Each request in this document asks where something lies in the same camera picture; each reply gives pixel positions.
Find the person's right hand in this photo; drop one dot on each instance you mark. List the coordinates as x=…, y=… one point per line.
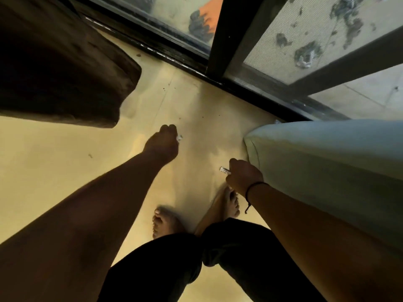
x=245, y=178

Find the person's left hand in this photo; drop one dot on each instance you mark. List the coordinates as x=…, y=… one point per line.
x=162, y=144

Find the person's right fingers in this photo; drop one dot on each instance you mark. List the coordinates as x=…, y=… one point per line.
x=232, y=172

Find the person's left fingers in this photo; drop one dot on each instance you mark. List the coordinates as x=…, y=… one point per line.
x=171, y=131

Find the small clear plastic hook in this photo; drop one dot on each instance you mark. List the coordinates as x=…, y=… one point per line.
x=224, y=170
x=179, y=138

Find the person's right forearm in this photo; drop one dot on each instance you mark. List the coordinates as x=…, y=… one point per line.
x=324, y=248

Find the person's left forearm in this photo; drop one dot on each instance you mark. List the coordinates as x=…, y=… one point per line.
x=82, y=223

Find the person's right foot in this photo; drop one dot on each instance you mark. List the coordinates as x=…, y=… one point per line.
x=222, y=209

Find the person's foot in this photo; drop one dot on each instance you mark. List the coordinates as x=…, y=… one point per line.
x=222, y=209
x=165, y=221

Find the metal door floor track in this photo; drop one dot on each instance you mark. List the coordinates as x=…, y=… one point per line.
x=176, y=56

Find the person's left foot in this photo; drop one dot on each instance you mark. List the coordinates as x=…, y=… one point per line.
x=165, y=221

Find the black trousers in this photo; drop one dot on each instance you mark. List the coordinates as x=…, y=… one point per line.
x=252, y=264

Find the pale green curtain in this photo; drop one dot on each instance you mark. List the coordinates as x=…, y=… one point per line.
x=330, y=172

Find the dark grey rag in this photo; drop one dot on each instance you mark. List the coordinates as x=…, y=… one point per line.
x=199, y=27

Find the orange cloth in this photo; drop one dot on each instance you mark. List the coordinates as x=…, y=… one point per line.
x=211, y=10

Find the dark brown curtain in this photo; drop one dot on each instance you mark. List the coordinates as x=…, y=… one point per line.
x=63, y=59

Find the dusty mesh screen panel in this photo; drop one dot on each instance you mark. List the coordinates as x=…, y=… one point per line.
x=314, y=25

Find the black sliding door frame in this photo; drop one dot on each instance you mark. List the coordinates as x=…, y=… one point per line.
x=231, y=31

